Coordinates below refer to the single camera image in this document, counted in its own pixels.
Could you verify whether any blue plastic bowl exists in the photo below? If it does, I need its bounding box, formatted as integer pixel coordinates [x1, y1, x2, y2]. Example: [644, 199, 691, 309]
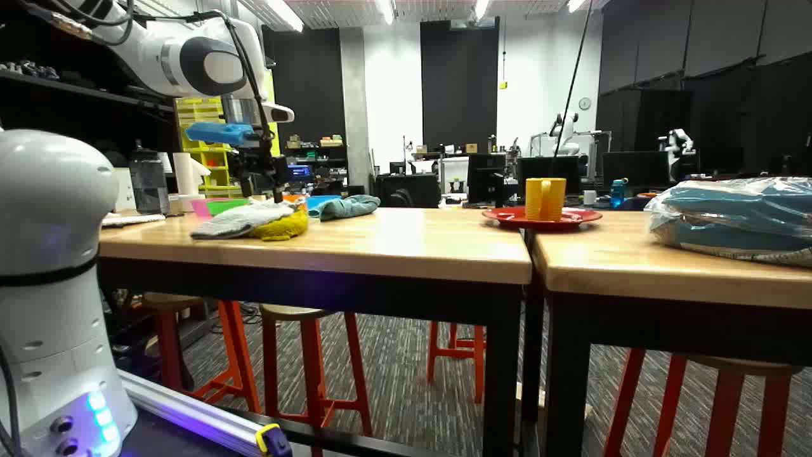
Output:
[304, 193, 342, 213]

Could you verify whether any blue wrist camera housing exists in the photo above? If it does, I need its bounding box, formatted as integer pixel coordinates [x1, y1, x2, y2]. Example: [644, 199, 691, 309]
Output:
[185, 120, 256, 147]

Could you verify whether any grey transparent pitcher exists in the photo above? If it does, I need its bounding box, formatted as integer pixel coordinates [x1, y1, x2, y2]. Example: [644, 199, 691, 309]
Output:
[128, 149, 172, 217]

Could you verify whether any teal knitted cloth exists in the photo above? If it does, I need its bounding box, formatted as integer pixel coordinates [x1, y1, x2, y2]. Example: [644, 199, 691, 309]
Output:
[317, 193, 383, 224]

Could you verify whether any short wooden table black frame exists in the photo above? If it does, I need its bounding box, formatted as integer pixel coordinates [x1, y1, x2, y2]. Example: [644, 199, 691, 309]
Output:
[530, 212, 812, 457]

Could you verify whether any narrow black monitor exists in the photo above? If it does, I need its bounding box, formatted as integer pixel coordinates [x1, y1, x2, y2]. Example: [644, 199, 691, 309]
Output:
[467, 152, 507, 205]

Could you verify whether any yellow storage bin rack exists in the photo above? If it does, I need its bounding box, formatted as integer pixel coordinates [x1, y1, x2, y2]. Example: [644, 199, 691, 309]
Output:
[172, 67, 281, 203]

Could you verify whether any orange stool wooden seat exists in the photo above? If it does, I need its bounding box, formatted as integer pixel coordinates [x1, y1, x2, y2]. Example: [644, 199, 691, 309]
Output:
[139, 293, 261, 416]
[427, 318, 489, 407]
[602, 350, 803, 457]
[258, 302, 376, 440]

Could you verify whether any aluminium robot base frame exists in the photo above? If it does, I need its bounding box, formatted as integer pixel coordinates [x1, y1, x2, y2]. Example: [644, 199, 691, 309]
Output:
[118, 368, 294, 457]

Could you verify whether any green plastic bowl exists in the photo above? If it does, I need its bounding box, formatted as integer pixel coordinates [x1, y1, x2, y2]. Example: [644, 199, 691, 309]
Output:
[208, 199, 255, 219]

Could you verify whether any grey knitted cloth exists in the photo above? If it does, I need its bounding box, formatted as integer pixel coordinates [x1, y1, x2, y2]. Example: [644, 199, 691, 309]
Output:
[191, 201, 294, 242]

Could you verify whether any yellow-green knitted cloth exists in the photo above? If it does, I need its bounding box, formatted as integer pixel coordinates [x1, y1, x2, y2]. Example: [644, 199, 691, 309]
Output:
[248, 205, 313, 243]

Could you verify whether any long wooden table black frame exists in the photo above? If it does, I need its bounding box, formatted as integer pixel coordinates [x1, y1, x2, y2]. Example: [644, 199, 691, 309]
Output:
[97, 205, 536, 457]

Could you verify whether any plastic bag of blue cloths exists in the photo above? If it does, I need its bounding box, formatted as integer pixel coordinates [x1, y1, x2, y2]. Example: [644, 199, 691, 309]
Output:
[642, 175, 812, 269]

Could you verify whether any wide black monitor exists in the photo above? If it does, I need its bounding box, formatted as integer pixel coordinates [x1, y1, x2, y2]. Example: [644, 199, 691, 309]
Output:
[516, 155, 590, 205]

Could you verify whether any red plate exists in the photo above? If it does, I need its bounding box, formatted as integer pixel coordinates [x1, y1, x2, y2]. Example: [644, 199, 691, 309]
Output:
[482, 205, 605, 234]

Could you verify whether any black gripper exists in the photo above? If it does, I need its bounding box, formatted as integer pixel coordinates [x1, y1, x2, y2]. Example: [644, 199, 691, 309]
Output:
[237, 138, 286, 203]

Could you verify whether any black shelving unit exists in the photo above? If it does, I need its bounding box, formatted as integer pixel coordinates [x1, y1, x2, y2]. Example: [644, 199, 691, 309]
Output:
[0, 0, 185, 166]

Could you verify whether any yellow mug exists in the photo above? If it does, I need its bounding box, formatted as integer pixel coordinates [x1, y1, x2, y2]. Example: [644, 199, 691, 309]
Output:
[524, 175, 569, 224]

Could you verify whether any blue bottle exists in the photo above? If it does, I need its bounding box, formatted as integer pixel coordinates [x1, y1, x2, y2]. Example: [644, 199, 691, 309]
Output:
[610, 175, 635, 212]

